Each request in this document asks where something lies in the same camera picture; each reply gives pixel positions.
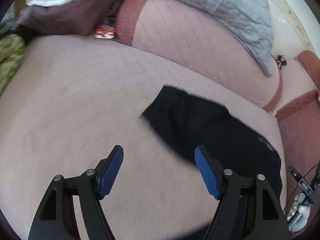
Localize black pants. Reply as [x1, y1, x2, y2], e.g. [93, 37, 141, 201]
[142, 86, 283, 197]

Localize red upholstered headboard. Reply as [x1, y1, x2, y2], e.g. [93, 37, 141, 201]
[260, 50, 319, 207]

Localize pink quilted mattress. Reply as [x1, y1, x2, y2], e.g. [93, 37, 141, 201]
[1, 36, 284, 239]

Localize small black dark object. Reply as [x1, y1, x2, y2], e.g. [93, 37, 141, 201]
[276, 55, 287, 69]

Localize green patterned quilt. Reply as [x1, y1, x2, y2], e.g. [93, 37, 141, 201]
[0, 34, 25, 93]

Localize red white small pouch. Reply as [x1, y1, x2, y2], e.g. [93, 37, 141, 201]
[94, 17, 116, 39]

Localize dark purple blanket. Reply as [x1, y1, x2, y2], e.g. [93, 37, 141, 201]
[17, 0, 121, 36]

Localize pink bolster pillow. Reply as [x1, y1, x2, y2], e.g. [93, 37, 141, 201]
[116, 0, 282, 111]

